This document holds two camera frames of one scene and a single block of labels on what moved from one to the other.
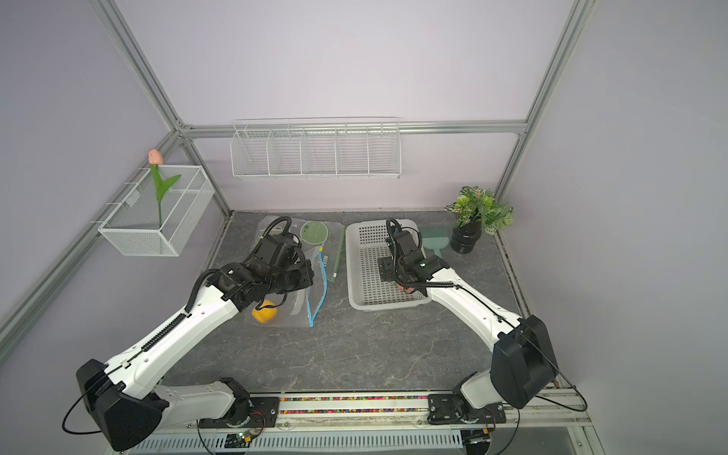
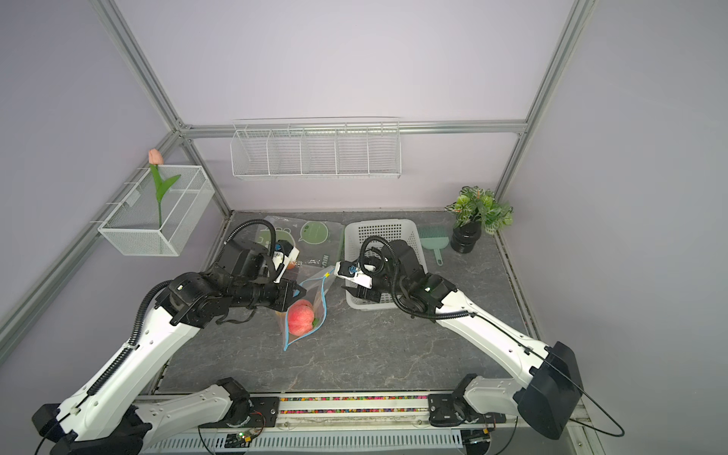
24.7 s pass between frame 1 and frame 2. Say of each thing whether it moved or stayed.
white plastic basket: stayed
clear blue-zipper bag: moved
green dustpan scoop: stayed
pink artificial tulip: stayed
